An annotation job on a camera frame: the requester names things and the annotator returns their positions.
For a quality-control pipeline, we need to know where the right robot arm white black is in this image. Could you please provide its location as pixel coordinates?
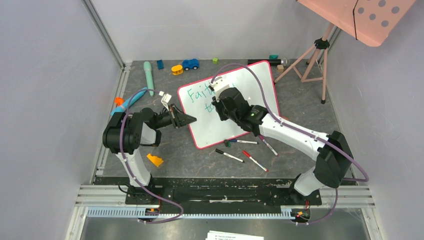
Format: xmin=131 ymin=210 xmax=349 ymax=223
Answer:
xmin=212 ymin=87 xmax=352 ymax=204

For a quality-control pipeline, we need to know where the pink tripod stand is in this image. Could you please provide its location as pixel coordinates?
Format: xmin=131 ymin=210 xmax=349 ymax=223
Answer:
xmin=274 ymin=23 xmax=335 ymax=104

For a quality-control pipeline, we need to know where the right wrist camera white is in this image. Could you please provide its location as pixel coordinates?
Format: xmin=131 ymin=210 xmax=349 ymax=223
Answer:
xmin=209 ymin=76 xmax=230 ymax=102

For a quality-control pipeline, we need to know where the pink framed whiteboard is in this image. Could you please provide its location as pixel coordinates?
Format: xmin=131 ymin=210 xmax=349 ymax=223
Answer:
xmin=177 ymin=61 xmax=280 ymax=150

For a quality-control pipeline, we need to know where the orange toy piece left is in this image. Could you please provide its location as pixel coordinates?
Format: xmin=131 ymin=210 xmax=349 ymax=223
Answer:
xmin=114 ymin=97 xmax=125 ymax=107

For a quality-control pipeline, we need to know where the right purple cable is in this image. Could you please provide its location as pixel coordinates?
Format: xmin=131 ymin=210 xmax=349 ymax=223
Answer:
xmin=210 ymin=62 xmax=370 ymax=227

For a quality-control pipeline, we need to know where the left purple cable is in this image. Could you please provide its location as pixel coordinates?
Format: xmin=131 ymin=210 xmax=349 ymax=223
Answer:
xmin=118 ymin=88 xmax=185 ymax=225

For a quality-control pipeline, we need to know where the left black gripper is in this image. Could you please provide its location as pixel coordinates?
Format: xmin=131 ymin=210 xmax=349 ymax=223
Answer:
xmin=153 ymin=104 xmax=197 ymax=129

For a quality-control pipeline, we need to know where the pink perforated board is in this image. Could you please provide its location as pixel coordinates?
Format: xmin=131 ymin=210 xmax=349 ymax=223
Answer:
xmin=298 ymin=0 xmax=416 ymax=47

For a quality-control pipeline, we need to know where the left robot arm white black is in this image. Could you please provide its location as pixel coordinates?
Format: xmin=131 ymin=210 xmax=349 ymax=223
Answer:
xmin=100 ymin=103 xmax=197 ymax=204

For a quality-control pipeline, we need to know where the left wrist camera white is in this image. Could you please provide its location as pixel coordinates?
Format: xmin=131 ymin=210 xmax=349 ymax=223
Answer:
xmin=158 ymin=91 xmax=172 ymax=110

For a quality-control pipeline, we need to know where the wooden cube block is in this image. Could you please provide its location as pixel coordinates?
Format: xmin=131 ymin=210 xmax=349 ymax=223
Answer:
xmin=276 ymin=64 xmax=285 ymax=73

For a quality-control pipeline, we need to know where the dark blue block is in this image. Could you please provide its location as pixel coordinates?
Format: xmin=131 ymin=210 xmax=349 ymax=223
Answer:
xmin=156 ymin=59 xmax=165 ymax=70

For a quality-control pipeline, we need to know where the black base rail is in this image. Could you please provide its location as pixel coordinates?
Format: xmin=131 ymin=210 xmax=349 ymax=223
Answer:
xmin=124 ymin=176 xmax=357 ymax=208

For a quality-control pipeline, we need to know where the black whiteboard marker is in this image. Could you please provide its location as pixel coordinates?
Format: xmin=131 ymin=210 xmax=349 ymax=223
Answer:
xmin=215 ymin=148 xmax=245 ymax=163

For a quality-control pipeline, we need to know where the blue toy car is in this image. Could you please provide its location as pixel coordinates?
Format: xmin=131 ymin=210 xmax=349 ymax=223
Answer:
xmin=182 ymin=58 xmax=200 ymax=71

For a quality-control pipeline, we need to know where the yellow plastic wedge block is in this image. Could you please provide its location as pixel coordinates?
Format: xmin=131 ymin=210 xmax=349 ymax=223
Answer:
xmin=146 ymin=153 xmax=164 ymax=168

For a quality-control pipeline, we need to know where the mint green toy tube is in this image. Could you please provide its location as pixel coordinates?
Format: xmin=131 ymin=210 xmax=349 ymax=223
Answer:
xmin=143 ymin=61 xmax=154 ymax=90

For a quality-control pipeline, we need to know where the blue toy tube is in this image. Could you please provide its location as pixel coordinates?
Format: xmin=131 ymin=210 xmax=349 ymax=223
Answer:
xmin=110 ymin=87 xmax=147 ymax=116

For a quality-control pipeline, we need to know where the blue whiteboard marker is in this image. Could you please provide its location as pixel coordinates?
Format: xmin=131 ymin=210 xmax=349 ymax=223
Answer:
xmin=228 ymin=139 xmax=258 ymax=145

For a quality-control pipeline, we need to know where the white cable duct strip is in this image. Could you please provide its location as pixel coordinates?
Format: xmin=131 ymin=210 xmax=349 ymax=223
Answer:
xmin=86 ymin=205 xmax=294 ymax=220

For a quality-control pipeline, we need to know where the red whiteboard marker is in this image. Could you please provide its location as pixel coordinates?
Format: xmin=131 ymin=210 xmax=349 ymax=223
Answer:
xmin=242 ymin=150 xmax=269 ymax=173

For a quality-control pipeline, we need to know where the white paper sheet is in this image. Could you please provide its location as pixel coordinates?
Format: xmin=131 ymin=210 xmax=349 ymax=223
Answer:
xmin=205 ymin=230 xmax=265 ymax=240

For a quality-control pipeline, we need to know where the yellow oval toy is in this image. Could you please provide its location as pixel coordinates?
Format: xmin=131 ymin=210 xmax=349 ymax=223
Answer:
xmin=171 ymin=64 xmax=184 ymax=76

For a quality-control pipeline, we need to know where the green marker cap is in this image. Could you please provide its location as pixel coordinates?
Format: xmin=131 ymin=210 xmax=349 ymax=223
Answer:
xmin=223 ymin=139 xmax=231 ymax=148

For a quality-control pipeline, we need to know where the purple cable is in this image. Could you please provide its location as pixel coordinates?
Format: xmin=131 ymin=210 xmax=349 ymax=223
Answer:
xmin=118 ymin=88 xmax=185 ymax=225
xmin=210 ymin=62 xmax=370 ymax=227

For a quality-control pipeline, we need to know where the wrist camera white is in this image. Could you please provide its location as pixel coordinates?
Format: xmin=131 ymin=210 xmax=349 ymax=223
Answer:
xmin=209 ymin=76 xmax=230 ymax=102
xmin=158 ymin=91 xmax=172 ymax=110

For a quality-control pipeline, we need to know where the purple whiteboard marker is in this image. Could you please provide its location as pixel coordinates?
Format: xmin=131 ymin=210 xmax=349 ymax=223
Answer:
xmin=258 ymin=135 xmax=279 ymax=156

